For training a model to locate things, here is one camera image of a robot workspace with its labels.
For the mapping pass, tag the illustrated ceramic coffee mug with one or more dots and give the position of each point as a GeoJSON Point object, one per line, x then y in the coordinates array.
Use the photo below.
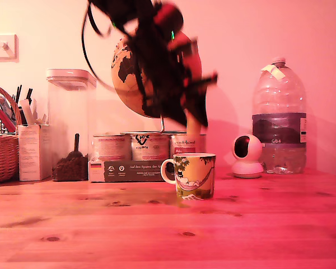
{"type": "Point", "coordinates": [194, 176]}

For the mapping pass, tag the brown coffee scoop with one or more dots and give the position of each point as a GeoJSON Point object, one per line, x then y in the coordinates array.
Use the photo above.
{"type": "Point", "coordinates": [75, 151]}

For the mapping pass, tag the coffee beans pile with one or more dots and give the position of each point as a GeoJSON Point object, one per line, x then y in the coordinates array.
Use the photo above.
{"type": "Point", "coordinates": [69, 169]}

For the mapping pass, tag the tin can with script label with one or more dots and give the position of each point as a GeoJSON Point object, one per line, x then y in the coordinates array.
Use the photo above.
{"type": "Point", "coordinates": [179, 143]}

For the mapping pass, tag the metal globe stand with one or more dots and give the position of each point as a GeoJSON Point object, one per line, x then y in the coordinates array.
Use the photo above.
{"type": "Point", "coordinates": [145, 132]}

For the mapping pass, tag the tin can with black logo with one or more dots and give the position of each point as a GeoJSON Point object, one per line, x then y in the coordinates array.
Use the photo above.
{"type": "Point", "coordinates": [150, 148]}

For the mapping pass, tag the cork globe with dark continents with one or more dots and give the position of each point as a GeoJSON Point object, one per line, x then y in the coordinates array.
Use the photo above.
{"type": "Point", "coordinates": [123, 81]}

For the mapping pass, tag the printed dark cardboard tray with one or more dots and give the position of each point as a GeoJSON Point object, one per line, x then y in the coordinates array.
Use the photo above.
{"type": "Point", "coordinates": [134, 171]}

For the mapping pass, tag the tin can with pink label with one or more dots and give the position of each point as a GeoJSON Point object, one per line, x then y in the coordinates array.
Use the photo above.
{"type": "Point", "coordinates": [111, 148]}

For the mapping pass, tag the large clear water bottle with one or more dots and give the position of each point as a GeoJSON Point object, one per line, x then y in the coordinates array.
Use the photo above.
{"type": "Point", "coordinates": [280, 126]}

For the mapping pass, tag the clear jar with white lid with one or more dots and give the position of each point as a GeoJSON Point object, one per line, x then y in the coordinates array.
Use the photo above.
{"type": "Point", "coordinates": [70, 112]}

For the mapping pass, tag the white paper strip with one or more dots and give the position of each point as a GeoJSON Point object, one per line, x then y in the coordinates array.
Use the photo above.
{"type": "Point", "coordinates": [27, 112]}

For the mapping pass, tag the white carton box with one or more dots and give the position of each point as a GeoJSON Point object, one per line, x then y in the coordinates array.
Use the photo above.
{"type": "Point", "coordinates": [33, 154]}

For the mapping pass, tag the black sticks bundle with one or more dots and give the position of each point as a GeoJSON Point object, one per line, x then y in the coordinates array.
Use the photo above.
{"type": "Point", "coordinates": [18, 93]}

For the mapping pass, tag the wicker basket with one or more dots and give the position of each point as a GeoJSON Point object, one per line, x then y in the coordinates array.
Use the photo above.
{"type": "Point", "coordinates": [2, 157]}

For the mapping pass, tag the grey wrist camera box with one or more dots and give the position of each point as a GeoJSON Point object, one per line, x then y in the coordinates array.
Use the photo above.
{"type": "Point", "coordinates": [184, 49]}

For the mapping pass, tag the small white round camera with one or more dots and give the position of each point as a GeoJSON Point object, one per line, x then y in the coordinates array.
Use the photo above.
{"type": "Point", "coordinates": [247, 157]}

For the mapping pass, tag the white wall switch plate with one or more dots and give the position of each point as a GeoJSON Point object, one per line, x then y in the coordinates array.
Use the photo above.
{"type": "Point", "coordinates": [2, 47]}

